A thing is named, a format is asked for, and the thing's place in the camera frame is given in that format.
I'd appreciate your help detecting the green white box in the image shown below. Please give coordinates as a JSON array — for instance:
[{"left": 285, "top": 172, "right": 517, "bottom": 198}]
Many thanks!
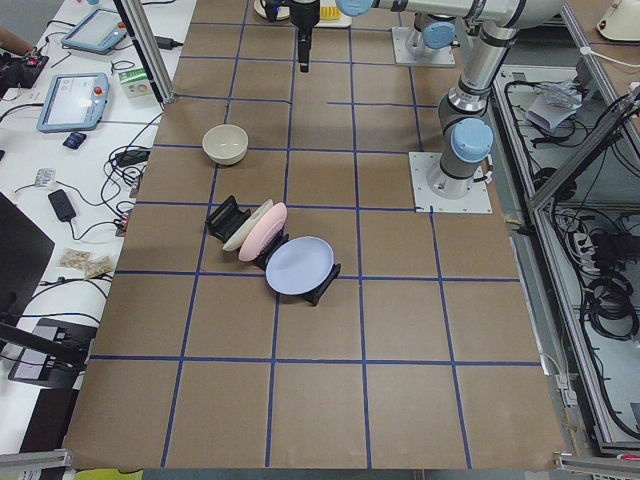
[{"left": 118, "top": 68, "right": 152, "bottom": 98}]

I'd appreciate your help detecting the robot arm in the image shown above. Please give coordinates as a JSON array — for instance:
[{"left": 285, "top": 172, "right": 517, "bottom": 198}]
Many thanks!
[
  {"left": 337, "top": 1, "right": 563, "bottom": 199},
  {"left": 282, "top": 1, "right": 456, "bottom": 73}
]

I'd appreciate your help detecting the far teach pendant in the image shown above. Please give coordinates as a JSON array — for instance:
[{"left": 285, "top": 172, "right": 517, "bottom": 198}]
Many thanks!
[{"left": 61, "top": 8, "right": 127, "bottom": 55}]

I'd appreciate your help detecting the black monitor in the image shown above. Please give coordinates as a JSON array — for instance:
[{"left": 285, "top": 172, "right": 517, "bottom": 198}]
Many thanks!
[{"left": 0, "top": 194, "right": 54, "bottom": 326}]

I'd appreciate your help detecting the teach pendant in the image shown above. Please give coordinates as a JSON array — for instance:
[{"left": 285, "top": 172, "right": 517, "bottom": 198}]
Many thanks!
[
  {"left": 61, "top": 8, "right": 127, "bottom": 55},
  {"left": 37, "top": 72, "right": 110, "bottom": 133}
]

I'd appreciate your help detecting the black dish rack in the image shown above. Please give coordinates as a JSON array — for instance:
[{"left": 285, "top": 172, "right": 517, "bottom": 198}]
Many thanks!
[{"left": 206, "top": 196, "right": 341, "bottom": 306}]

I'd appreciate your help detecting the near teach pendant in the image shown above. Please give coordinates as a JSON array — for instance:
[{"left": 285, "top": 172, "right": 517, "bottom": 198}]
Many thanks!
[{"left": 37, "top": 72, "right": 110, "bottom": 133}]

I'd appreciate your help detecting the blue plate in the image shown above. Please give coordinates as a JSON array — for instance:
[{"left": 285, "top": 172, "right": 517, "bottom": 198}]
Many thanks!
[{"left": 266, "top": 236, "right": 334, "bottom": 295}]

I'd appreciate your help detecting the pink plate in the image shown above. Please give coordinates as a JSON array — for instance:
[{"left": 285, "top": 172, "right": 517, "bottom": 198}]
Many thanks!
[{"left": 238, "top": 202, "right": 288, "bottom": 262}]

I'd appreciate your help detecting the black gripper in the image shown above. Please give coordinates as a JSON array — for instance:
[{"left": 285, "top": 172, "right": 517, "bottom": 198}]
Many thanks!
[{"left": 291, "top": 0, "right": 319, "bottom": 73}]

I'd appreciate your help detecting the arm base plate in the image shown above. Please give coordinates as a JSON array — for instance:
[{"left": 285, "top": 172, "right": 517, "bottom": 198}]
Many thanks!
[
  {"left": 408, "top": 152, "right": 493, "bottom": 214},
  {"left": 391, "top": 27, "right": 456, "bottom": 68}
]

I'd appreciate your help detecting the aluminium frame post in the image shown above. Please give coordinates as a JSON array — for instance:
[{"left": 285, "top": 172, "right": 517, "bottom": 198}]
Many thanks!
[{"left": 113, "top": 0, "right": 175, "bottom": 105}]

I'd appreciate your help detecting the black smartphone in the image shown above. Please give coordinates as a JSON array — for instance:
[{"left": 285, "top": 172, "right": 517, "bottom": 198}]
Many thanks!
[{"left": 48, "top": 189, "right": 77, "bottom": 222}]

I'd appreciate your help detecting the cream plate in rack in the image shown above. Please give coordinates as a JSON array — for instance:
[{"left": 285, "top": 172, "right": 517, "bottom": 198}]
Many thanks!
[{"left": 223, "top": 199, "right": 274, "bottom": 252}]

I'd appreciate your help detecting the cream bowl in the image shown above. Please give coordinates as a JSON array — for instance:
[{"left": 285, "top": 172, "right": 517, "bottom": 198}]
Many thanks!
[{"left": 202, "top": 124, "right": 249, "bottom": 166}]

